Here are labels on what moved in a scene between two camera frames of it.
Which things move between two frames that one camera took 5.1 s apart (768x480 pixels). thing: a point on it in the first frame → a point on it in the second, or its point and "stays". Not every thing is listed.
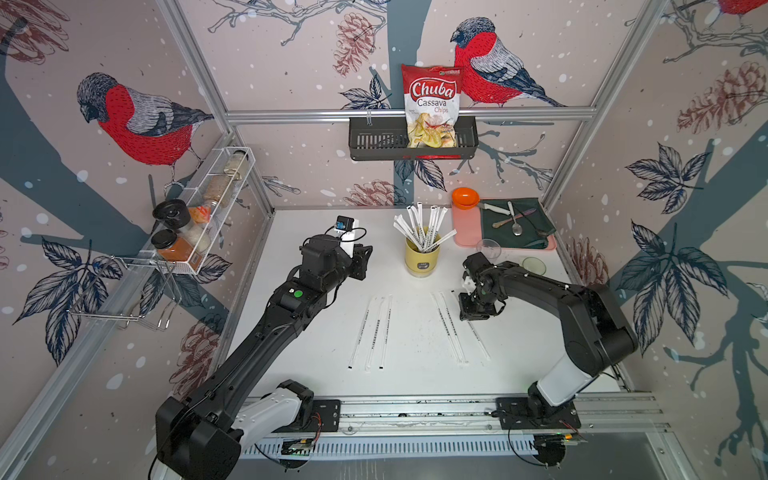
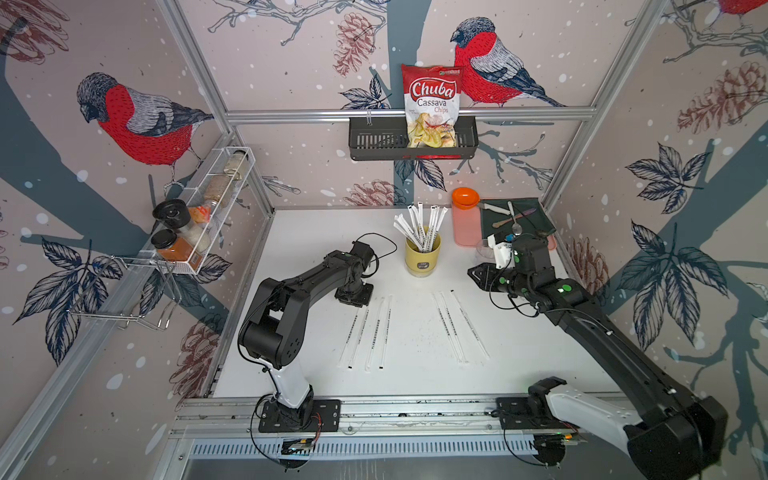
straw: [452, 327] stays
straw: [363, 327] stays
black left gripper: [360, 260] → [364, 300]
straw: [374, 334] stays
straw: [455, 350] stays
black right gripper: [465, 312] → [485, 275]
